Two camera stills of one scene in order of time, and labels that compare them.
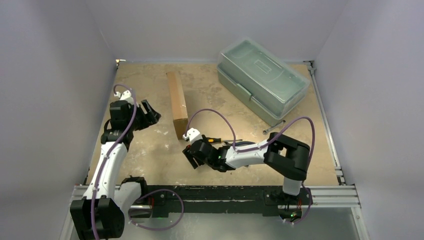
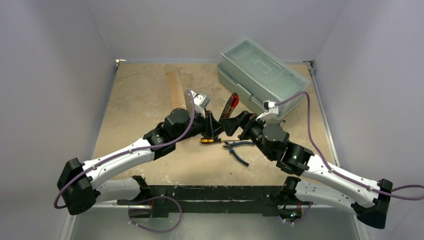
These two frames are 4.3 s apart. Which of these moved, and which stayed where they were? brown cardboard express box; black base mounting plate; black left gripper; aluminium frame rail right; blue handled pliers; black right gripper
Moved: black left gripper; black right gripper
Stayed: blue handled pliers; black base mounting plate; aluminium frame rail right; brown cardboard express box
